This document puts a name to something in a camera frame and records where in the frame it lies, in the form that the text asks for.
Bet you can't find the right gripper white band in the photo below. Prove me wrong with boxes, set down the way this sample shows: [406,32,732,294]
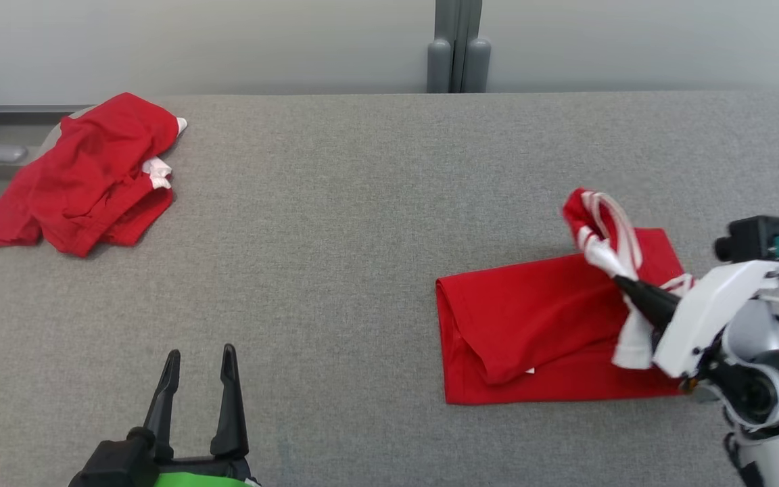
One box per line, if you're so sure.
[614,260,779,378]

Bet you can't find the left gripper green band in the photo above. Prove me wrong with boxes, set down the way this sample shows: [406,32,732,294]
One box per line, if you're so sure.
[139,344,260,487]

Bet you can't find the red jersey striped white trim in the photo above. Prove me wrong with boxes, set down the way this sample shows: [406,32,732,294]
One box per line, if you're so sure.
[435,188,696,405]

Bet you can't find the red shorts white side band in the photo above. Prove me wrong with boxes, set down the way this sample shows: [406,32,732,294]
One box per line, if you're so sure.
[0,93,188,258]

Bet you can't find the grey upright post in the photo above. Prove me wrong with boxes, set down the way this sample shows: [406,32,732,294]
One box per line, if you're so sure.
[427,0,492,93]

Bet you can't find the grey metal frame bar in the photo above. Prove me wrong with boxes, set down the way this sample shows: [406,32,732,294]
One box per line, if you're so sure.
[0,105,93,126]

